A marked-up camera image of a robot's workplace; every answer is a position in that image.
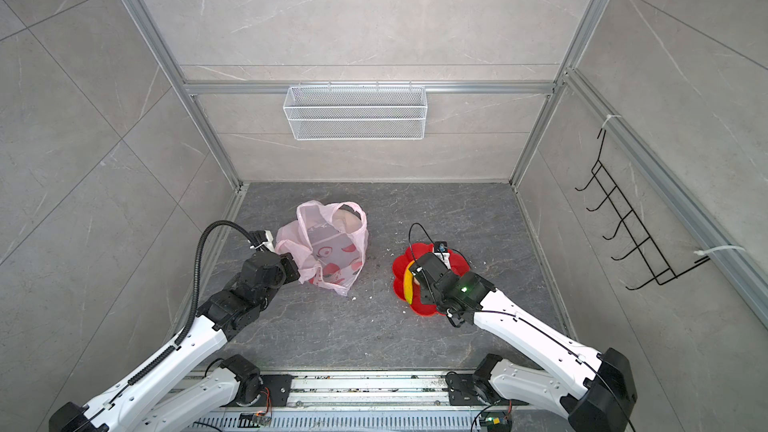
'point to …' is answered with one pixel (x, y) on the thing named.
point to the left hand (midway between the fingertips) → (292, 249)
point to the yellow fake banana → (408, 283)
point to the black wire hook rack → (655, 261)
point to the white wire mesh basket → (355, 113)
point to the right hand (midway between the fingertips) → (432, 281)
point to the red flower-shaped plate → (413, 252)
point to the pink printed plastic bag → (328, 243)
